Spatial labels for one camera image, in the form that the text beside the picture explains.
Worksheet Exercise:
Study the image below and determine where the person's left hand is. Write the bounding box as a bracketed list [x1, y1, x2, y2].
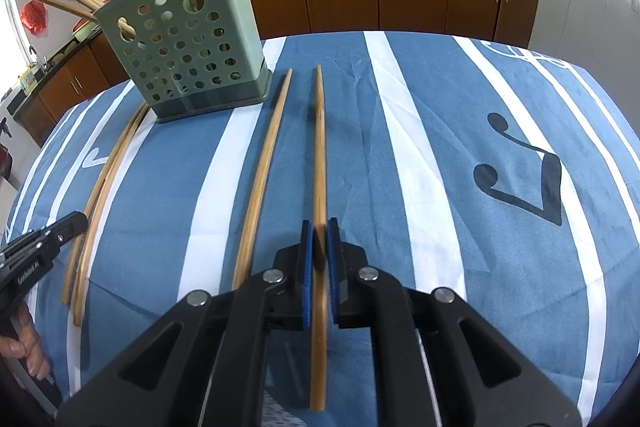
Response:
[0, 314, 53, 380]

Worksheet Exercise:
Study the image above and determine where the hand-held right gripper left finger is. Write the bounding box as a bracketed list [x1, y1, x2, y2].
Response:
[57, 221, 314, 427]

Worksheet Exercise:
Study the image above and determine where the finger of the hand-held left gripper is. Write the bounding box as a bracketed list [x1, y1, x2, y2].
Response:
[34, 211, 90, 254]

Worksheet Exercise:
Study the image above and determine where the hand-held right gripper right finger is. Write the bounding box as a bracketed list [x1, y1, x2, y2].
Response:
[327, 217, 583, 427]

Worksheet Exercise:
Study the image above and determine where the small side window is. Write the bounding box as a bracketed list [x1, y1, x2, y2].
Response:
[0, 0, 31, 72]

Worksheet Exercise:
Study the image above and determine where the hanging red plastic bag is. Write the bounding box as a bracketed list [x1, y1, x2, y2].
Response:
[20, 0, 48, 38]

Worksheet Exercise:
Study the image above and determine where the green plastic basin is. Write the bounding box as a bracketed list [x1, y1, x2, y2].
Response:
[72, 19, 103, 42]

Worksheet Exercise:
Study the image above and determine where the green perforated chopstick holder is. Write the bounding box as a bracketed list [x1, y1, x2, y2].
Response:
[94, 0, 273, 124]

